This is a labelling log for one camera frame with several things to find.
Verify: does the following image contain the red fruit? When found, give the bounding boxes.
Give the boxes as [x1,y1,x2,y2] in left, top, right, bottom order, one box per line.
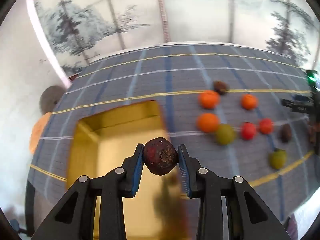
[241,122,257,140]
[259,118,274,134]

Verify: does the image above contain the orange tangerine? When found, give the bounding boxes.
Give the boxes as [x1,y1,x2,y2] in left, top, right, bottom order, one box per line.
[241,94,259,111]
[198,90,220,109]
[196,113,220,133]

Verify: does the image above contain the green fruit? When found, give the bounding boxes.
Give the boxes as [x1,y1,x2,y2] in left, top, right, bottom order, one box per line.
[268,148,287,170]
[215,124,235,145]

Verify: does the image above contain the brown mangosteen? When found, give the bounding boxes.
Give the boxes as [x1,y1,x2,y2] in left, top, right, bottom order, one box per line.
[213,80,229,95]

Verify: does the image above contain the person's right hand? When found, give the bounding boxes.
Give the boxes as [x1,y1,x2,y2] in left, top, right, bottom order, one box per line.
[308,121,319,146]

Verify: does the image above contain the gold and red toffee tin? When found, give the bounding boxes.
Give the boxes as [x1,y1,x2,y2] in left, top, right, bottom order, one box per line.
[66,100,189,239]

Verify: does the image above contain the grey plaid tablecloth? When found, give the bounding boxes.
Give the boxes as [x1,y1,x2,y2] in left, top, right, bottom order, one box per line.
[28,44,319,219]

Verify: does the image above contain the orange round cushion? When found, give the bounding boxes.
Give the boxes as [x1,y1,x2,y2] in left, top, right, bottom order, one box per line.
[29,112,52,154]

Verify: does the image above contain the grey round cushion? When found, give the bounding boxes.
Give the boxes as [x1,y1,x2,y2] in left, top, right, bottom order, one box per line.
[39,86,66,115]

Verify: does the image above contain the landscape painted folding screen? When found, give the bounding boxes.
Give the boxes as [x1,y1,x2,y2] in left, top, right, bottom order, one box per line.
[33,0,319,75]

